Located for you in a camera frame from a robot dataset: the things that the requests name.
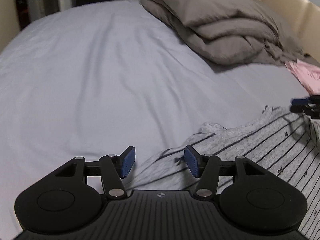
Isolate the lavender bed sheet mattress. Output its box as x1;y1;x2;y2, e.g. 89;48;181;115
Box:
1;0;306;239

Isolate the folded taupe duvet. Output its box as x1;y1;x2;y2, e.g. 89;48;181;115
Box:
140;0;313;66

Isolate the pink garment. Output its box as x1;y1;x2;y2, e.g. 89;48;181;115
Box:
285;60;320;95

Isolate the grey striped knit garment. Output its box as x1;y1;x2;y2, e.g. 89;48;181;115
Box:
124;107;319;239

